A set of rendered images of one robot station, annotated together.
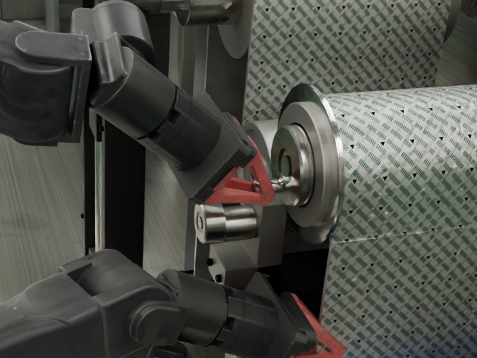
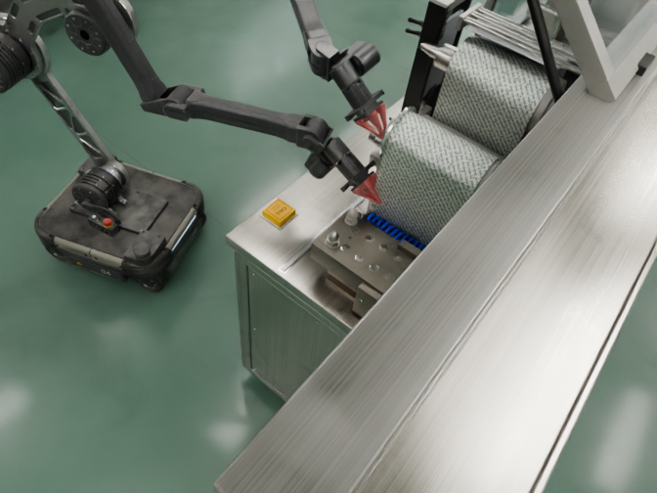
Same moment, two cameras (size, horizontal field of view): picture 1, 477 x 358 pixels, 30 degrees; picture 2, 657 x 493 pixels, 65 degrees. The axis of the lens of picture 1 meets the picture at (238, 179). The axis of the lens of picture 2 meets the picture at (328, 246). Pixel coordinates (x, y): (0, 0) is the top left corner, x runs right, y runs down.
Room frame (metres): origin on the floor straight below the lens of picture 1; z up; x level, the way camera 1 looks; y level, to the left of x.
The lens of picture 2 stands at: (0.01, -0.79, 2.05)
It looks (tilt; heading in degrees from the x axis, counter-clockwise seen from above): 51 degrees down; 52
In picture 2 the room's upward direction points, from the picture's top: 9 degrees clockwise
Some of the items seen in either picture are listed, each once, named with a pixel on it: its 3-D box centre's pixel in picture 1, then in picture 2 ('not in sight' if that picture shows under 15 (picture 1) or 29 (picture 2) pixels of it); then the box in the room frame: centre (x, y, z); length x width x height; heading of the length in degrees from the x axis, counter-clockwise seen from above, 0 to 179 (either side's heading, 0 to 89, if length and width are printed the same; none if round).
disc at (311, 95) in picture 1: (307, 164); (398, 134); (0.74, -0.06, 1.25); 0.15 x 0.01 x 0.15; 21
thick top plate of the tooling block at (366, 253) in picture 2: not in sight; (391, 274); (0.62, -0.28, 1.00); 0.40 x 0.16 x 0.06; 111
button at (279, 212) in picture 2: not in sight; (279, 212); (0.50, 0.10, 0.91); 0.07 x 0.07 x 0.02; 21
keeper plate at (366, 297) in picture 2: not in sight; (372, 308); (0.54, -0.32, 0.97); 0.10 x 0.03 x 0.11; 111
